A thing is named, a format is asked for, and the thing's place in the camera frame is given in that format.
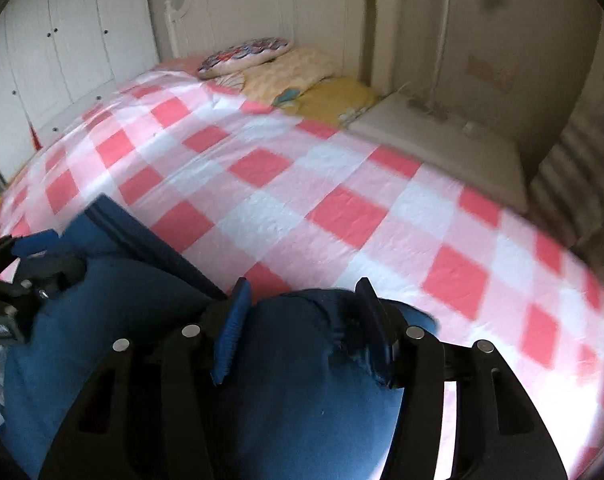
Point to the white nightstand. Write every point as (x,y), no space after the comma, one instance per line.
(441,145)

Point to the grey striped curtain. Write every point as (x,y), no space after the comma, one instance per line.
(576,160)

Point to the small white object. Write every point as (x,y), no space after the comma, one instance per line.
(470,128)

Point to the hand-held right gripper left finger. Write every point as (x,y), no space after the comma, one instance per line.
(229,330)

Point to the blue padded jacket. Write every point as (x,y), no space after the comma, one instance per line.
(292,395)

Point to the white wardrobe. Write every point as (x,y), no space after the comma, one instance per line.
(67,45)

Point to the yellow pillow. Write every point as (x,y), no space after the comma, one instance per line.
(282,75)
(339,100)

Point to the pink checkered bed sheet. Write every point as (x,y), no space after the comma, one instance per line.
(302,185)

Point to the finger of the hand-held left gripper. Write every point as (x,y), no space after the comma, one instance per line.
(47,272)
(32,243)

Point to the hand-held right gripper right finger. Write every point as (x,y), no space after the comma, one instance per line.
(376,330)

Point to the white bed headboard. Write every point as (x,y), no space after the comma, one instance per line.
(282,5)

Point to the beige wall plate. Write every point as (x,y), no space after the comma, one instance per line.
(487,74)

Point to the round patterned cushion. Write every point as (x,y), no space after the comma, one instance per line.
(242,55)

